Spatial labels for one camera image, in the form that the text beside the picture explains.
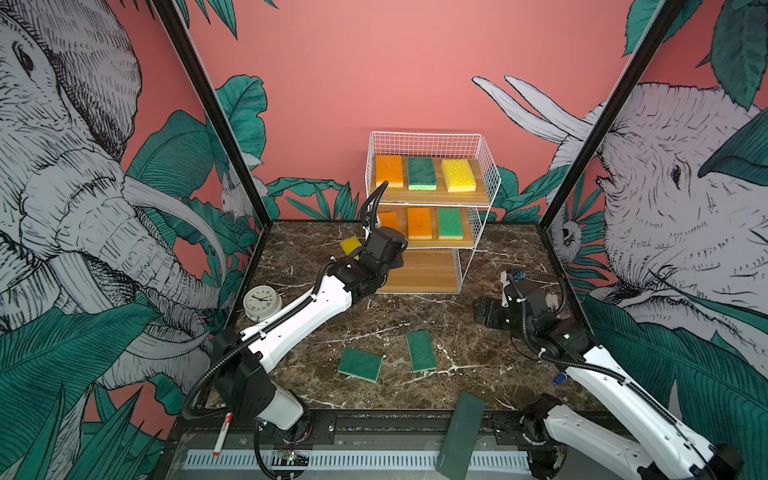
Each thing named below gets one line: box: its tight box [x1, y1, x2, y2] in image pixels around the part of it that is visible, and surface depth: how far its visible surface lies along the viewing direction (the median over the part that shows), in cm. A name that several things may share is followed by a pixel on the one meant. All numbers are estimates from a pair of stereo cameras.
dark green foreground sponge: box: [436, 392, 486, 480], surface depth 74 cm
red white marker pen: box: [213, 412, 234, 457], surface depth 73 cm
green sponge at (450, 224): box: [438, 208, 464, 240], surface depth 86 cm
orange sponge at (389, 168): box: [375, 155, 404, 188], surface depth 75 cm
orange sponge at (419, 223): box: [407, 207, 432, 240], surface depth 86 cm
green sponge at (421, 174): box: [408, 157, 437, 191], surface depth 74 cm
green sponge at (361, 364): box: [337, 348, 383, 383], surface depth 85 cm
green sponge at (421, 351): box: [406, 330, 437, 373], surface depth 87 cm
